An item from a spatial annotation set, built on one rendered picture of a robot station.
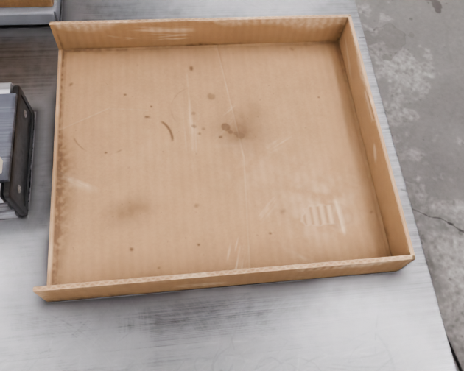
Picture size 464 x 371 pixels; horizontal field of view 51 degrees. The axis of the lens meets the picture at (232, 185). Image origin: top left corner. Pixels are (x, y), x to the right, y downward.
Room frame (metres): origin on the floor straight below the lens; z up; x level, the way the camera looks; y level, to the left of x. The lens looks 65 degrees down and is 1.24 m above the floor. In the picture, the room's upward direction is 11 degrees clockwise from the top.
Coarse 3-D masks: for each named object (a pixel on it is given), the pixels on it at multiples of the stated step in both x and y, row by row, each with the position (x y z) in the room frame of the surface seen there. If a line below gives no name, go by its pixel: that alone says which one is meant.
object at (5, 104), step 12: (0, 96) 0.21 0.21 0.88; (12, 96) 0.21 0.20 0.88; (0, 108) 0.20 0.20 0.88; (12, 108) 0.20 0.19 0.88; (0, 120) 0.19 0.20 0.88; (12, 120) 0.19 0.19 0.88; (0, 132) 0.17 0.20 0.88; (12, 132) 0.18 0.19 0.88; (0, 144) 0.16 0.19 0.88; (12, 144) 0.17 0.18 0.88; (0, 156) 0.15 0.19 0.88; (0, 180) 0.13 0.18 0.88
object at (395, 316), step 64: (64, 0) 0.37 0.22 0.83; (128, 0) 0.39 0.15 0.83; (192, 0) 0.40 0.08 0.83; (256, 0) 0.42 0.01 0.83; (320, 0) 0.44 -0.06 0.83; (0, 64) 0.27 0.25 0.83; (384, 128) 0.28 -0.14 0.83; (0, 256) 0.08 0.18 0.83; (0, 320) 0.03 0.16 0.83; (64, 320) 0.04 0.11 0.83; (128, 320) 0.05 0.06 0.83; (192, 320) 0.06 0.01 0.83; (256, 320) 0.07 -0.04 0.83; (320, 320) 0.08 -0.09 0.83; (384, 320) 0.09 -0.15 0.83
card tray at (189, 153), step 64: (64, 64) 0.29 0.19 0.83; (128, 64) 0.30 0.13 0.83; (192, 64) 0.31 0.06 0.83; (256, 64) 0.33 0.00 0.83; (320, 64) 0.35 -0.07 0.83; (64, 128) 0.21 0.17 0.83; (128, 128) 0.23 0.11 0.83; (192, 128) 0.24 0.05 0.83; (256, 128) 0.25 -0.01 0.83; (320, 128) 0.27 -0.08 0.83; (64, 192) 0.15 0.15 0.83; (128, 192) 0.16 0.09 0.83; (192, 192) 0.17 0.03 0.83; (256, 192) 0.18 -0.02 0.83; (320, 192) 0.20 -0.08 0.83; (384, 192) 0.20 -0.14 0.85; (64, 256) 0.09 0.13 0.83; (128, 256) 0.10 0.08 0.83; (192, 256) 0.11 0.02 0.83; (256, 256) 0.12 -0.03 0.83; (320, 256) 0.14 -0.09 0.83; (384, 256) 0.15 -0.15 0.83
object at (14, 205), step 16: (16, 112) 0.20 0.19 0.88; (32, 112) 0.22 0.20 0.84; (16, 128) 0.18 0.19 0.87; (32, 128) 0.21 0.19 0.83; (16, 144) 0.17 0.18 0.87; (16, 160) 0.16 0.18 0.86; (16, 176) 0.15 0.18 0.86; (0, 192) 0.12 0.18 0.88; (16, 192) 0.13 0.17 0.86; (0, 208) 0.12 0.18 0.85; (16, 208) 0.12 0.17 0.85
